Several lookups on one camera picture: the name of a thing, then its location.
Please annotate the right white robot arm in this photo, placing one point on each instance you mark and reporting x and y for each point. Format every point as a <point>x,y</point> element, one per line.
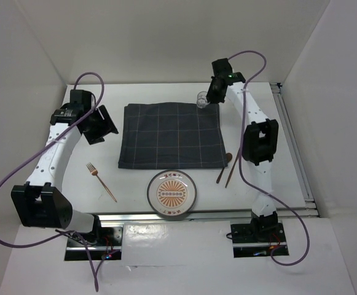
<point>258,146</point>

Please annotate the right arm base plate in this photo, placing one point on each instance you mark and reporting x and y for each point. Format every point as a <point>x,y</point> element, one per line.
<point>247,243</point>

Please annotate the orange patterned plate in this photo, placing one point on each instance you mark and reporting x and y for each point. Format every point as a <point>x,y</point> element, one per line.
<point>171,193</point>

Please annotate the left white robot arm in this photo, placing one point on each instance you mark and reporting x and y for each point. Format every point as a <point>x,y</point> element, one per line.
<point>39,202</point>

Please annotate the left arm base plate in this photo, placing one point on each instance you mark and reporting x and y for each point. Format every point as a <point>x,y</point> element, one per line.
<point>107,243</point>

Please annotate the copper fork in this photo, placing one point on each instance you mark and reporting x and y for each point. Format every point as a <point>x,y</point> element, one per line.
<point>94,172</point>

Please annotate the brown wooden spoon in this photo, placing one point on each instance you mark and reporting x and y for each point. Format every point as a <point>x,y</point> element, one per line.
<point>228,158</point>

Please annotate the dark grey checked cloth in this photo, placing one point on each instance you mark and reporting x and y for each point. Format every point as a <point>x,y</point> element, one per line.
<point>172,135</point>

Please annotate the copper knife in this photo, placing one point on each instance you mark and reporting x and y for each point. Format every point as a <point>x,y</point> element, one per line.
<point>232,169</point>

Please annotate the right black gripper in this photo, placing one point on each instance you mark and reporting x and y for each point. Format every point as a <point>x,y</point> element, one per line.
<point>211,96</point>

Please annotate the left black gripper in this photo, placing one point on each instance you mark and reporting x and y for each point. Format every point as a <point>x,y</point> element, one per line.
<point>107,118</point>

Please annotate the aluminium frame rail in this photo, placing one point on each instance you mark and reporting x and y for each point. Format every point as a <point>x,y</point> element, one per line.
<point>310,210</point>

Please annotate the clear drinking glass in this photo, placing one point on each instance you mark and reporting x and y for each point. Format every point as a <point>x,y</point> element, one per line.
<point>202,100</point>

